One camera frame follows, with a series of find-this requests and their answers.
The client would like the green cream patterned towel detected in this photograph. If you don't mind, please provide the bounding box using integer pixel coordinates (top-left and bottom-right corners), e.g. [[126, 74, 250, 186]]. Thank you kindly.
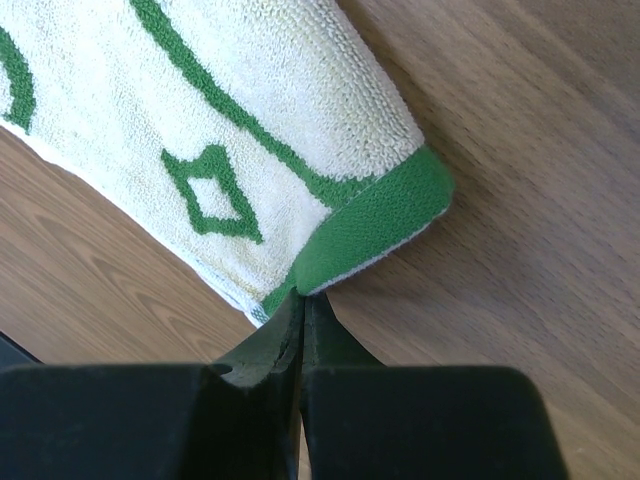
[[1, 1, 454, 326]]

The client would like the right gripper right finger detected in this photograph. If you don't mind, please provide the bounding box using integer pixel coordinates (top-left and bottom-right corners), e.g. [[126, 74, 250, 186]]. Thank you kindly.
[[301, 295, 568, 479]]

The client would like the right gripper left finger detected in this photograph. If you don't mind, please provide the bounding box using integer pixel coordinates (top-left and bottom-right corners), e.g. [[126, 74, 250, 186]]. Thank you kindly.
[[1, 293, 304, 479]]

